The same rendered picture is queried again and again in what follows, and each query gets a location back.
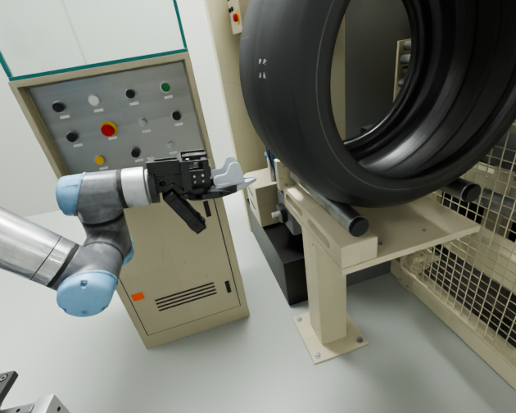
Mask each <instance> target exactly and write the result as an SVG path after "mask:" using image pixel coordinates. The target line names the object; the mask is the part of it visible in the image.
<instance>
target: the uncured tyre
mask: <svg viewBox="0 0 516 413"><path fill-rule="evenodd" d="M401 1H402V2H403V4H404V6H405V9H406V12H407V16H408V19H409V23H410V34H411V49H410V62H409V66H408V70H407V73H406V76H405V80H404V83H403V84H402V87H401V90H400V92H399V93H398V95H397V97H396V99H395V101H394V102H393V103H392V105H391V106H390V108H389V109H388V111H387V112H386V113H385V114H384V116H383V117H382V118H381V119H380V120H379V121H378V122H377V123H376V124H374V125H373V126H372V127H370V128H369V129H367V130H366V131H365V132H363V133H362V134H359V135H357V136H355V137H354V138H349V139H347V140H343V141H342V139H341V137H340V135H339V133H338V130H337V126H336V123H335V120H334V116H333V109H332V102H331V89H330V83H331V69H332V61H333V52H334V48H335V43H336V40H337V35H338V31H339V29H340V26H341V23H342V19H343V16H344V15H345V12H346V9H347V7H348V5H349V2H350V0H250V1H249V3H248V6H247V11H246V15H245V18H244V21H243V26H242V35H241V38H243V37H246V36H249V38H248V39H243V40H241V41H240V51H239V71H240V81H241V87H242V95H243V99H244V102H245V106H246V109H247V113H248V115H249V117H250V120H251V123H252V125H253V127H254V129H255V130H256V132H257V134H258V136H259V137H260V139H261V141H262V142H263V144H264V145H265V146H266V147H267V148H268V149H269V151H270V152H271V153H272V154H273V155H274V156H275V157H276V158H277V159H278V160H279V158H280V159H281V160H282V161H283V163H284V164H285V165H286V166H287V168H288V169H289V170H290V171H291V172H292V173H293V174H295V175H296V176H297V177H298V178H299V179H300V180H302V181H303V182H304V183H305V184H306V185H308V186H309V187H310V188H312V189H313V190H314V191H315V192H317V193H319V194H321V195H323V196H325V197H327V198H330V199H332V200H334V201H337V202H342V203H345V204H348V205H352V206H355V207H366V208H383V207H393V206H398V205H401V204H405V203H407V202H412V201H414V200H417V199H419V198H421V197H424V196H426V195H428V194H429V193H432V192H435V191H437V190H438V189H440V188H443V187H445V186H446V185H448V184H450V183H451V182H453V181H455V180H456V179H458V178H459V177H460V176H461V175H463V174H465V173H466V172H467V171H469V170H470V169H471V168H473V167H474V166H475V165H476V164H477V163H478V162H479V161H480V160H481V159H482V158H483V157H484V156H485V155H486V154H487V153H488V152H489V151H490V150H491V149H492V148H493V147H494V146H495V145H496V144H497V143H498V142H499V141H500V139H501V138H502V137H503V136H504V134H505V133H506V132H507V130H508V129H509V127H510V126H511V125H512V124H513V122H514V121H515V119H516V0H401ZM259 55H268V60H267V81H268V82H260V81H259ZM278 157H279V158H278Z"/></svg>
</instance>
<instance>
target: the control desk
mask: <svg viewBox="0 0 516 413"><path fill-rule="evenodd" d="M8 85H9V87H10V89H11V91H12V93H13V94H14V96H15V98H16V100H17V102H18V104H19V106H20V109H21V110H22V112H23V113H24V115H25V118H26V120H27V121H28V123H29V126H30V128H31V129H32V131H33V132H34V135H35V137H36V139H37V140H38V143H39V145H40V147H41V148H42V150H43V152H44V154H45V156H46V158H47V159H48V162H49V164H50V166H51V168H52V169H53V171H54V173H55V175H56V177H57V179H58V180H59V179H60V178H61V177H64V176H68V175H77V174H83V173H84V172H88V173H90V172H98V171H105V170H120V169H127V168H134V167H145V168H146V170H147V164H146V162H147V158H148V157H155V159H161V158H168V157H176V156H177V154H179V152H184V151H192V150H201V149H204V151H205V152H206V156H207V159H208V161H209V166H210V171H212V170H214V169H216V167H215V161H214V158H213V153H212V150H211V146H210V140H209V136H208V132H207V128H206V122H205V118H204V115H203V111H202V107H201V101H200V98H199V93H198V90H197V83H196V80H195V76H194V72H193V68H192V63H191V58H190V55H189V52H183V53H178V54H173V55H168V56H163V57H153V58H148V59H143V60H138V61H129V62H124V63H120V64H114V65H109V66H100V67H95V68H90V69H85V70H76V71H71V72H66V73H60V74H55V75H46V76H41V77H36V78H31V79H22V80H17V81H12V82H8ZM160 197H161V202H158V203H152V204H151V205H149V206H138V207H131V208H125V209H123V210H124V215H125V219H126V222H127V225H128V228H129V233H130V236H131V238H132V240H133V244H134V245H133V248H134V256H133V258H132V260H130V261H129V263H128V264H126V265H124V266H122V267H121V271H120V276H119V279H118V286H117V289H116V292H117V293H118V295H119V297H120V300H121V301H122V303H123V305H124V307H125V309H126V311H127V312H128V314H129V317H130V319H131V320H132V322H133V324H134V326H135V328H136V330H137V331H138V334H139V336H140V338H141V339H142V341H143V344H144V345H145V347H146V349H150V348H153V347H157V346H160V345H162V344H165V343H169V342H172V341H174V340H177V339H180V338H184V337H187V336H189V335H192V334H197V333H200V332H202V331H205V330H208V329H212V328H214V327H217V326H220V325H224V324H227V323H229V322H232V321H235V320H239V319H241V318H244V317H247V316H249V315H250V312H249V308H248V305H247V298H246V294H245V291H244V287H243V283H242V276H241V273H240V270H239V266H238V259H237V256H236V252H235V248H234V245H233V238H232V234H231V231H230V227H229V221H228V217H227V213H226V210H225V206H224V199H223V197H219V198H212V199H205V200H201V201H191V200H188V199H186V200H187V201H188V202H189V203H190V204H191V206H192V207H193V208H194V209H195V210H196V211H198V212H199V213H201V215H202V216H203V217H204V219H205V221H206V229H204V230H203V231H201V232H200V233H199V234H196V233H195V232H194V231H192V230H191V229H190V228H189V227H188V225H187V223H186V222H185V221H184V220H183V219H182V218H181V217H180V216H179V215H178V214H177V213H176V212H175V211H174V210H173V209H172V208H171V207H170V206H169V205H168V204H167V203H166V202H165V201H164V200H163V197H162V193H160ZM136 293H143V296H144V297H145V298H144V299H141V300H138V301H135V302H134V300H133V299H132V297H131V295H134V294H136Z"/></svg>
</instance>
